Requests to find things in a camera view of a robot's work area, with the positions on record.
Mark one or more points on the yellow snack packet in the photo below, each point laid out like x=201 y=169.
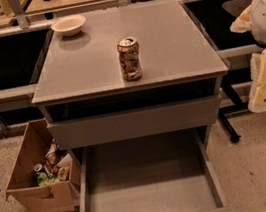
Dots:
x=63 y=173

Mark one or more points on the closed grey upper drawer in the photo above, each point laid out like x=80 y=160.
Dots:
x=135 y=123

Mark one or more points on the grey drawer cabinet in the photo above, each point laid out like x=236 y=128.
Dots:
x=82 y=78

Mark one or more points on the brown cardboard box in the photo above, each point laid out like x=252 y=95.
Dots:
x=23 y=186

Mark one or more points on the open grey lower drawer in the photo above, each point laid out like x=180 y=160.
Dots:
x=168 y=172

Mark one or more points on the orange crushed soda can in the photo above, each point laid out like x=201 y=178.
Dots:
x=128 y=52

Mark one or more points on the silver can in box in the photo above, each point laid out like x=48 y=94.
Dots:
x=38 y=168

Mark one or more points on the green snack bag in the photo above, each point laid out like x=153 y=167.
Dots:
x=43 y=179

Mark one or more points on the white ceramic bowl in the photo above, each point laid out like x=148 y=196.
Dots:
x=69 y=26

